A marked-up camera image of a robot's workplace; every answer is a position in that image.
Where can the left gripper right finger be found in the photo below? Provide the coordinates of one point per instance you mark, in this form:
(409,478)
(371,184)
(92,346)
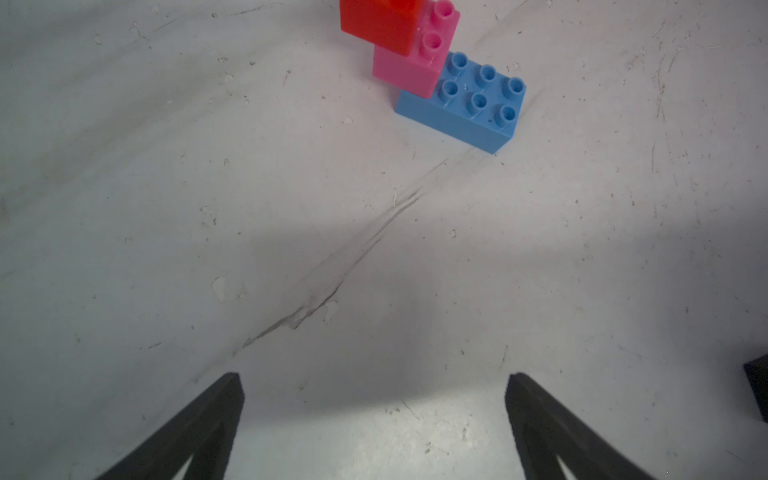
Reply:
(549,436)

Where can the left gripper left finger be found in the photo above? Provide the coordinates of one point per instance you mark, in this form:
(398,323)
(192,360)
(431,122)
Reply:
(200,437)

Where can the blue long lego brick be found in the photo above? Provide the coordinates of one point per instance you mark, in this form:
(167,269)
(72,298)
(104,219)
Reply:
(471,102)

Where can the pink square lego brick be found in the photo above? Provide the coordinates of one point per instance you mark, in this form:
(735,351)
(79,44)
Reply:
(418,71)

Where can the red square lego brick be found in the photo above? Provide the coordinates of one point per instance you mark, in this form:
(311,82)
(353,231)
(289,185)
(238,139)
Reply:
(389,24)

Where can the black square lego brick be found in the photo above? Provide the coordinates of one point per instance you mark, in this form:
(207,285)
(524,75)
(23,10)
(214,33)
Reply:
(756,372)

